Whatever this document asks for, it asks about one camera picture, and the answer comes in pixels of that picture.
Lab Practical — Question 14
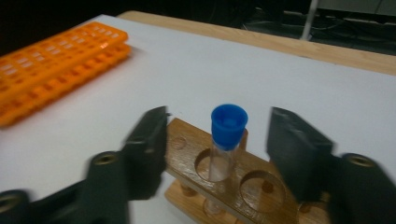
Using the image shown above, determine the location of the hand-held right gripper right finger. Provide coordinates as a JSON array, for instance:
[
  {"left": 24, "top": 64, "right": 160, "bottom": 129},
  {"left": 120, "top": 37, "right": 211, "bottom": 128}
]
[{"left": 266, "top": 106, "right": 396, "bottom": 224}]

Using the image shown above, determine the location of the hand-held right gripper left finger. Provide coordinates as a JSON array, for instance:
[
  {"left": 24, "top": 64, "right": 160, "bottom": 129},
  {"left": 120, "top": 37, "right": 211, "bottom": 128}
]
[{"left": 85, "top": 105, "right": 170, "bottom": 224}]

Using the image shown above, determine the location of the wooden tube rack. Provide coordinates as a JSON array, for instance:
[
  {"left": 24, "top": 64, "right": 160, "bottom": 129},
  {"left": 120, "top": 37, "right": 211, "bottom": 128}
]
[{"left": 163, "top": 117, "right": 332, "bottom": 224}]

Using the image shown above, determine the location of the blue-capped test tube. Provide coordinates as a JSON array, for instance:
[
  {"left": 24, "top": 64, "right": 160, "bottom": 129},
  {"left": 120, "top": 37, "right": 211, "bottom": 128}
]
[{"left": 204, "top": 103, "right": 249, "bottom": 218}]

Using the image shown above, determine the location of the orange plastic tube rack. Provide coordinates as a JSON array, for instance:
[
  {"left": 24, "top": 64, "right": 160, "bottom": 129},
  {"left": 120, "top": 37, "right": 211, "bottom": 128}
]
[{"left": 0, "top": 21, "right": 133, "bottom": 129}]

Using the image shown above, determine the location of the white board mat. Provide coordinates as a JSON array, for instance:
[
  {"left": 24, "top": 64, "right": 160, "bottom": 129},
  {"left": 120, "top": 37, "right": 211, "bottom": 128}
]
[{"left": 0, "top": 13, "right": 396, "bottom": 224}]

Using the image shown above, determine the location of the white metal stand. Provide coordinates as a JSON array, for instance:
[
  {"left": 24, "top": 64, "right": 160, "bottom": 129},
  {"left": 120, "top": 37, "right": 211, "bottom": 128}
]
[{"left": 299, "top": 0, "right": 396, "bottom": 41}]

